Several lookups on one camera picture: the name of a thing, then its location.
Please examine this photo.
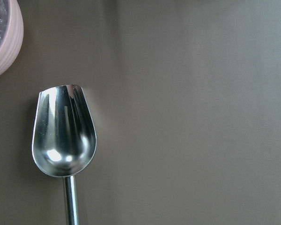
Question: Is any pink ribbed bowl with ice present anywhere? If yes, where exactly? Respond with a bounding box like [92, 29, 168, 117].
[0, 0, 24, 75]

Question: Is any steel ice scoop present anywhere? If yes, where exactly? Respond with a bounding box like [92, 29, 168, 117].
[32, 84, 96, 225]

